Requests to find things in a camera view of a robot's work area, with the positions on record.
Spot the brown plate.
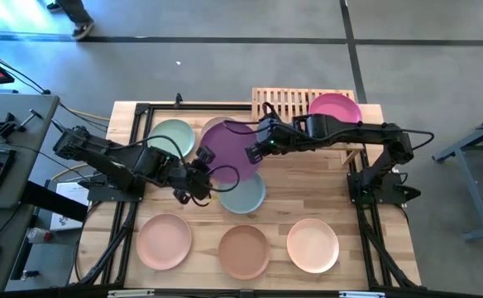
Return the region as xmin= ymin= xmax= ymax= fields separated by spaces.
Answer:
xmin=218 ymin=224 xmax=270 ymax=281

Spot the black desk beam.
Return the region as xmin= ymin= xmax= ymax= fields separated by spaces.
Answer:
xmin=17 ymin=180 xmax=90 ymax=224

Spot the white frame bracket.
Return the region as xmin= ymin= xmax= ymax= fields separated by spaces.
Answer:
xmin=107 ymin=288 xmax=155 ymax=298
xmin=338 ymin=291 xmax=386 ymax=298

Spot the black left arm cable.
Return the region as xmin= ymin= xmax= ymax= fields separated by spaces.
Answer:
xmin=108 ymin=134 xmax=242 ymax=207

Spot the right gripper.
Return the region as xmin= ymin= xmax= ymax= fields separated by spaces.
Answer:
xmin=246 ymin=118 xmax=294 ymax=166

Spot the black desk cable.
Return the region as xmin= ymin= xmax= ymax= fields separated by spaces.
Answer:
xmin=0 ymin=47 xmax=112 ymax=129

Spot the teal blue plate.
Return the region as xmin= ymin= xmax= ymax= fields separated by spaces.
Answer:
xmin=218 ymin=172 xmax=267 ymax=215

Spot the peach plate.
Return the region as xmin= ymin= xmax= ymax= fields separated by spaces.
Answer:
xmin=285 ymin=218 xmax=341 ymax=275

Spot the pink plate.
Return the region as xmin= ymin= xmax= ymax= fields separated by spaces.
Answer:
xmin=136 ymin=213 xmax=193 ymax=272

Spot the person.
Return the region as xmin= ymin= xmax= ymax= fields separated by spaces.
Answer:
xmin=45 ymin=0 xmax=96 ymax=41

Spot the slatted wooden shelf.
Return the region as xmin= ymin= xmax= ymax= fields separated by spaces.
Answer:
xmin=251 ymin=86 xmax=366 ymax=166

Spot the clear bottle red cap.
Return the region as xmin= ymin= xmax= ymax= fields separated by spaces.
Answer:
xmin=25 ymin=227 xmax=55 ymax=244

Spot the light green plate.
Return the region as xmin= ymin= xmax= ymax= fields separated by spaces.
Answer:
xmin=146 ymin=118 xmax=196 ymax=159

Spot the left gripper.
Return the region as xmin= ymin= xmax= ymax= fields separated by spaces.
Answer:
xmin=173 ymin=145 xmax=219 ymax=206

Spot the magenta plate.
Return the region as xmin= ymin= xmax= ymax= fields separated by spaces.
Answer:
xmin=307 ymin=92 xmax=363 ymax=124

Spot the grey side desk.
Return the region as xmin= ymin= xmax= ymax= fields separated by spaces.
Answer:
xmin=0 ymin=91 xmax=60 ymax=293

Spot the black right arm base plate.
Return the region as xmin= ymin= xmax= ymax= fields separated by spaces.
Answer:
xmin=347 ymin=170 xmax=423 ymax=207

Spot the white paper booklet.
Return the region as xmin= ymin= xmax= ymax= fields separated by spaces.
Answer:
xmin=50 ymin=180 xmax=89 ymax=232

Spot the pale beige plate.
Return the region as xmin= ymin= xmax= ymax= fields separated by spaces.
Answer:
xmin=199 ymin=115 xmax=238 ymax=140

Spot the grey metal stand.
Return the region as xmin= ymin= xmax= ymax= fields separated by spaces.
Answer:
xmin=431 ymin=108 xmax=483 ymax=243

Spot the purple plate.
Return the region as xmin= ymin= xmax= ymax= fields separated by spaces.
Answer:
xmin=198 ymin=120 xmax=264 ymax=185

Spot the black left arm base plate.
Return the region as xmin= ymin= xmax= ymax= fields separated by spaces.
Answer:
xmin=87 ymin=169 xmax=148 ymax=204

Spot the black metal clamp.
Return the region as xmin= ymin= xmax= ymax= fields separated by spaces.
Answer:
xmin=0 ymin=108 xmax=44 ymax=141

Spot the black aluminium table frame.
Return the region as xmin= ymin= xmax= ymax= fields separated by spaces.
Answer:
xmin=65 ymin=101 xmax=424 ymax=298

